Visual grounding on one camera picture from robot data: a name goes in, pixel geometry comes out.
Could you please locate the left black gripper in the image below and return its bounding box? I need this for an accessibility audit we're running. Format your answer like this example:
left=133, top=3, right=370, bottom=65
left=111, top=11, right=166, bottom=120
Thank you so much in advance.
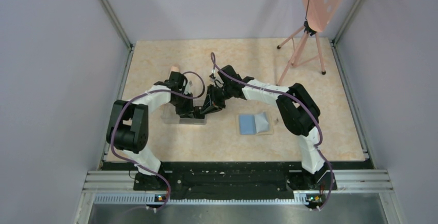
left=171, top=91, right=196, bottom=120

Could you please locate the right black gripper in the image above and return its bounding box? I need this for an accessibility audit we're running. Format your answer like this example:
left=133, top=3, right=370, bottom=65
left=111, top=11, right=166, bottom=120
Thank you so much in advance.
left=200, top=84, right=233, bottom=116

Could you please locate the clear plastic card box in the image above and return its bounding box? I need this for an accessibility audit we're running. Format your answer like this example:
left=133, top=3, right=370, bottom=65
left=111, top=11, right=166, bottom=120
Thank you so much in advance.
left=161, top=100, right=207, bottom=125

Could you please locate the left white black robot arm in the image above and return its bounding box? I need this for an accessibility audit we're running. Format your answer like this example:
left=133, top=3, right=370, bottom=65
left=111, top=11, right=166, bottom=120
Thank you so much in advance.
left=106, top=71, right=205, bottom=190

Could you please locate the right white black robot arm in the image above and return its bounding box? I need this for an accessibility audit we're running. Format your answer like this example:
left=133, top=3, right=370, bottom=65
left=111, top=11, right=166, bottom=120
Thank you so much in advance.
left=200, top=65, right=329, bottom=189

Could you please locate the beige wooden cylinder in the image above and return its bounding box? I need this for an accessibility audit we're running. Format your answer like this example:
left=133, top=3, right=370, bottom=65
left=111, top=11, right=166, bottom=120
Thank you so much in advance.
left=170, top=66, right=180, bottom=72

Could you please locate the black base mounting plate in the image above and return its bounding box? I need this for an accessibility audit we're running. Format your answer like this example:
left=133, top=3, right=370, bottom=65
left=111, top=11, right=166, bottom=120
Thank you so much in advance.
left=133, top=162, right=337, bottom=200

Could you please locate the pink tripod music stand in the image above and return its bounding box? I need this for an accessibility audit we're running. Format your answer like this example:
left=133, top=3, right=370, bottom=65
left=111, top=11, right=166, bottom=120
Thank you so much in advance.
left=276, top=0, right=342, bottom=85

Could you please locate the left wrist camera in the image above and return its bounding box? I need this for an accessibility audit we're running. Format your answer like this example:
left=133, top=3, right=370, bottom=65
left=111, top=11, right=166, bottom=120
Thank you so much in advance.
left=184, top=81, right=193, bottom=94

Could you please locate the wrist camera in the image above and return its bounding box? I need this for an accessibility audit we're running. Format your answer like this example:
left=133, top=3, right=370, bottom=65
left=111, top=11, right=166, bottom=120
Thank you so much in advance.
left=209, top=73, right=216, bottom=82
left=184, top=81, right=193, bottom=94

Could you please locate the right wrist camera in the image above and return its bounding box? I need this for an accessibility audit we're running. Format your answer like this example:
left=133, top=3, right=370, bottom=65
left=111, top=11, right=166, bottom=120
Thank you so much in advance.
left=209, top=73, right=216, bottom=82

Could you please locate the aluminium frame rail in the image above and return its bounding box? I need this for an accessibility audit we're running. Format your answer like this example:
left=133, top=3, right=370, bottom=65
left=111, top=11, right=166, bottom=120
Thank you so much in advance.
left=80, top=169, right=394, bottom=205

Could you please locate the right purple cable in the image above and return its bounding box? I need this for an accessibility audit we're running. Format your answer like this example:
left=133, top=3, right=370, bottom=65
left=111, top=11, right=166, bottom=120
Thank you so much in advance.
left=210, top=52, right=334, bottom=212

